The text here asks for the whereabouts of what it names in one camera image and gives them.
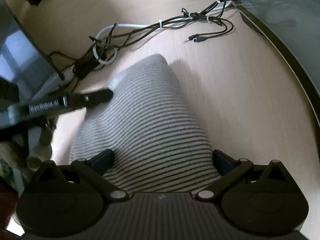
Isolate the left black computer monitor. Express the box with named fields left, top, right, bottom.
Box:
left=1, top=0, right=65, bottom=101

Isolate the striped grey white garment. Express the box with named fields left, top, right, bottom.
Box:
left=69, top=54, right=220, bottom=193

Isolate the right black monitor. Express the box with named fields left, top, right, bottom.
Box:
left=235, top=0, right=320, bottom=128

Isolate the black cable bundle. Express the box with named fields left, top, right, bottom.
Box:
left=47, top=0, right=241, bottom=81

